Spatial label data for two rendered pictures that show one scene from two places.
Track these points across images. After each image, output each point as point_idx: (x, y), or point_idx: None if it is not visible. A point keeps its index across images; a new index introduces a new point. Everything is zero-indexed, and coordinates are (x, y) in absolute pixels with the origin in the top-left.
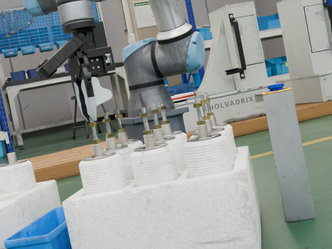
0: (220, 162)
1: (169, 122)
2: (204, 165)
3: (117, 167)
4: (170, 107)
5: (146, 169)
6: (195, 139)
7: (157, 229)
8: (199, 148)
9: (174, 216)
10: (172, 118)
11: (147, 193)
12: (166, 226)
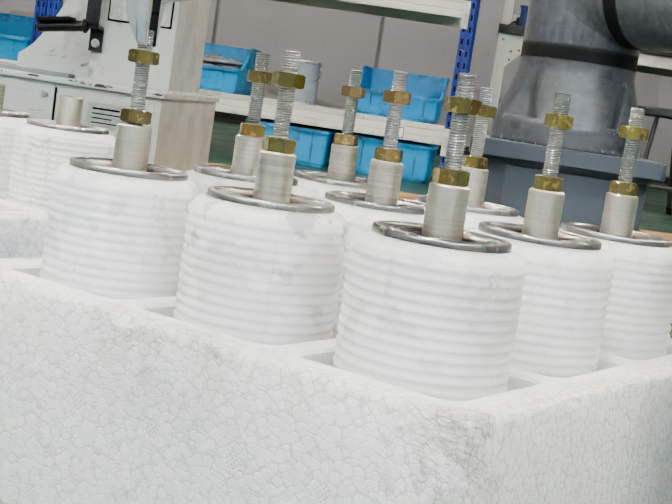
0: (431, 351)
1: (587, 192)
2: (370, 334)
3: (145, 224)
4: (614, 149)
5: (200, 264)
6: (394, 228)
7: (140, 485)
8: (377, 264)
9: (198, 467)
10: (600, 181)
11: (151, 346)
12: (167, 486)
